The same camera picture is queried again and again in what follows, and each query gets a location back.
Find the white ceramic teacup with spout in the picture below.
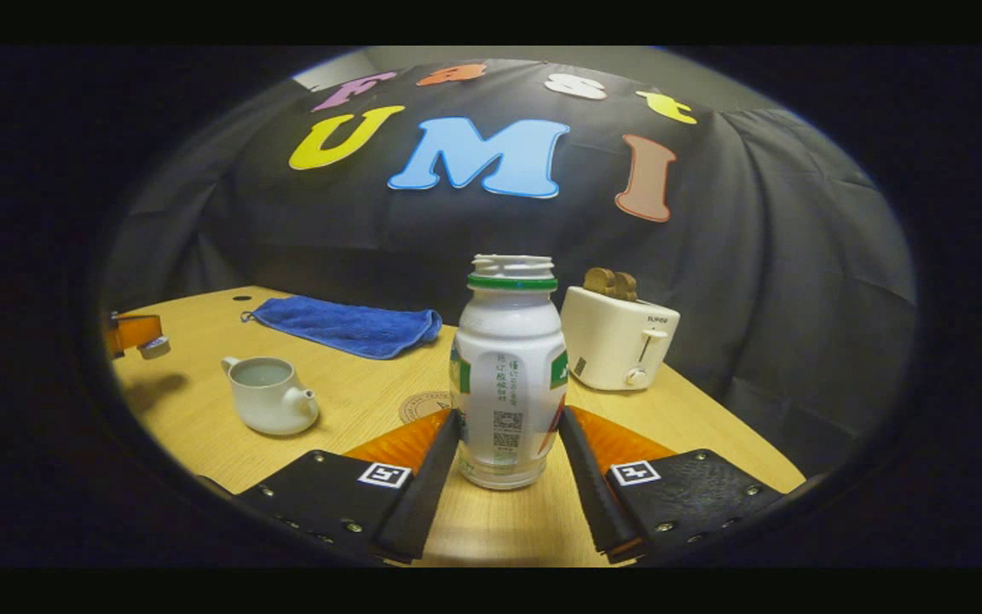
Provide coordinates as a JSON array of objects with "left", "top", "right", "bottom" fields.
[{"left": 220, "top": 356, "right": 320, "bottom": 437}]

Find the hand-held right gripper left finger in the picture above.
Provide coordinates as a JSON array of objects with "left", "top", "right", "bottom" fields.
[{"left": 235, "top": 409, "right": 460, "bottom": 564}]

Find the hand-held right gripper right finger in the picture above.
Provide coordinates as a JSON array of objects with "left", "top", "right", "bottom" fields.
[{"left": 557, "top": 406, "right": 786, "bottom": 564}]

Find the black backdrop cloth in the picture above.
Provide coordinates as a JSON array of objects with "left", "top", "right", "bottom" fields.
[{"left": 103, "top": 58, "right": 918, "bottom": 478}]

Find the white plastic water bottle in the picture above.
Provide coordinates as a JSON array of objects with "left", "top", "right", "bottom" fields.
[{"left": 448, "top": 254, "right": 569, "bottom": 490}]

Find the white toaster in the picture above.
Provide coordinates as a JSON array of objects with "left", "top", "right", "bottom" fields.
[{"left": 560, "top": 286, "right": 681, "bottom": 391}]

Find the blue towel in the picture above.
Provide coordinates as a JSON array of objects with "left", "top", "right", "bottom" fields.
[{"left": 241, "top": 295, "right": 443, "bottom": 360}]

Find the round wooden coaster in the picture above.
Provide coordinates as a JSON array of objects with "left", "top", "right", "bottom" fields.
[{"left": 398, "top": 391, "right": 455, "bottom": 425}]

